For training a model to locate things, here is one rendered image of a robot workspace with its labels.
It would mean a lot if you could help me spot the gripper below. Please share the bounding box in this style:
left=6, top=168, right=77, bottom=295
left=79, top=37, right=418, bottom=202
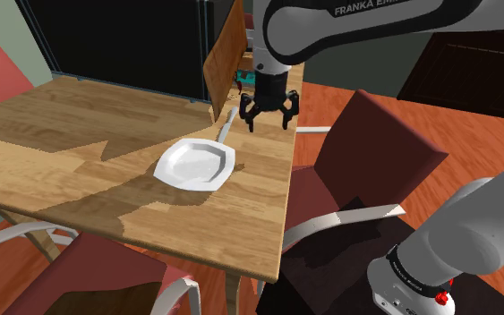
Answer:
left=238, top=71, right=301, bottom=133

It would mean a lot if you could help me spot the small teal object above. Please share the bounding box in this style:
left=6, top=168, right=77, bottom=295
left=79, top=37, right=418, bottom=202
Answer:
left=235, top=69, right=258, bottom=87

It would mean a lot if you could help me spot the white utensil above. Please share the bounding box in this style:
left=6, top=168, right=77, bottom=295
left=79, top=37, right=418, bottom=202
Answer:
left=216, top=106, right=240, bottom=146

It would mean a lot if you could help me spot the upright wooden board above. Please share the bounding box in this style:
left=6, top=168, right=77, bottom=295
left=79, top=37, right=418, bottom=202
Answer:
left=202, top=0, right=249, bottom=124

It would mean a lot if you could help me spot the white square plate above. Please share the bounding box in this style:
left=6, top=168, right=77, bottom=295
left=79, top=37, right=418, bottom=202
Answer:
left=152, top=137, right=237, bottom=192

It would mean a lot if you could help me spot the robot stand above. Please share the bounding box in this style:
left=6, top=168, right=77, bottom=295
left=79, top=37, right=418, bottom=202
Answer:
left=255, top=216, right=504, bottom=315

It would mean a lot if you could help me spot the wooden dining table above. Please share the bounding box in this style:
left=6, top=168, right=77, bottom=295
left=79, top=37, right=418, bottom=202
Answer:
left=0, top=52, right=306, bottom=315

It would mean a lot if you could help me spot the dark brown panelled door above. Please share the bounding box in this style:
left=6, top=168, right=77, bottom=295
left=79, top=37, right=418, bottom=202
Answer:
left=396, top=26, right=504, bottom=123

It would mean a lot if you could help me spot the black cabinet with blue frame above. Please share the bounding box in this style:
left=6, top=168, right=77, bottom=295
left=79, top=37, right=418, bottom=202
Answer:
left=14, top=0, right=238, bottom=104

